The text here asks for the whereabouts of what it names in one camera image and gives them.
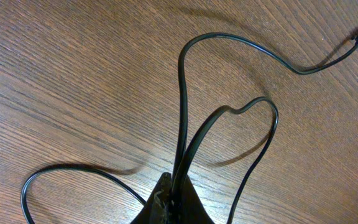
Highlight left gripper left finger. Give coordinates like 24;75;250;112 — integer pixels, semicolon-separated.
131;172;172;224

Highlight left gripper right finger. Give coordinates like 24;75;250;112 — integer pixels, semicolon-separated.
178;176;214;224

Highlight black usb cables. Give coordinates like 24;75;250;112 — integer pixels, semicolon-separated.
20;22;358;224

